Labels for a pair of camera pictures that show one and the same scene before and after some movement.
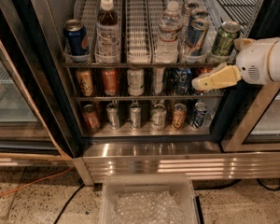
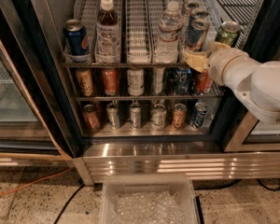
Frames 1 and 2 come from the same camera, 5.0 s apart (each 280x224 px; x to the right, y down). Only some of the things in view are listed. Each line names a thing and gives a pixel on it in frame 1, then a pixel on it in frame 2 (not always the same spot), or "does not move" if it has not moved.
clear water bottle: [167, 48] does not move
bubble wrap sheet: [147, 207] does not move
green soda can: [224, 40] does not move
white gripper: [253, 63] -> [224, 63]
